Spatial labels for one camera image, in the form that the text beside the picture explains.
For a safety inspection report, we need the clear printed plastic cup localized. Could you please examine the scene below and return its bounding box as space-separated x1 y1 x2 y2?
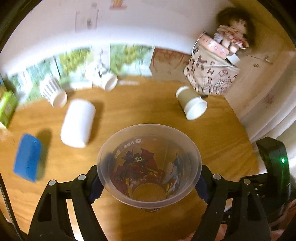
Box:
97 123 202 210

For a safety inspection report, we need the blue plastic cup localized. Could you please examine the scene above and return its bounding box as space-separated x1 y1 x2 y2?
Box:
13 133 42 182

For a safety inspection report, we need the white plastic cup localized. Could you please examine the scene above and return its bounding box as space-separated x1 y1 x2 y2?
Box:
60 99 96 148

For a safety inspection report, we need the brown sleeve paper cup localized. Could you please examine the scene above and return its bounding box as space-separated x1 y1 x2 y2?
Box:
176 86 208 121

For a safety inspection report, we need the grey checked paper cup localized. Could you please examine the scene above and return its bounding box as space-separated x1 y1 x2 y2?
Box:
39 75 68 108

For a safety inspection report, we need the panda print paper cup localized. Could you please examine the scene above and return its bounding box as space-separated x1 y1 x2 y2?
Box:
92 68 118 91

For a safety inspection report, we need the wooden bookshelf desk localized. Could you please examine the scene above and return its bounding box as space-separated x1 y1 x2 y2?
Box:
1 81 259 240

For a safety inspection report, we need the white curtain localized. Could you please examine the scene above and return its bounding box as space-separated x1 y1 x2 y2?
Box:
242 57 295 158

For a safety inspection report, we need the green tissue box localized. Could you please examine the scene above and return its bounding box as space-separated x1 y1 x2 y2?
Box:
0 91 18 129

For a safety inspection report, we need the letter print fabric bag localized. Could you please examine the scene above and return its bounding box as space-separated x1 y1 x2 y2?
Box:
184 34 240 95

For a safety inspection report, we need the pink rectangular device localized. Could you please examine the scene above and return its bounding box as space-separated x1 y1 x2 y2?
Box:
198 34 229 60

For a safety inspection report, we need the brown haired plush doll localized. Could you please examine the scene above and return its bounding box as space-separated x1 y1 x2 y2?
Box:
214 7 255 55

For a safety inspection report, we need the brown cartoon paper sheet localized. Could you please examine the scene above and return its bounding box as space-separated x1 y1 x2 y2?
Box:
150 48 191 83

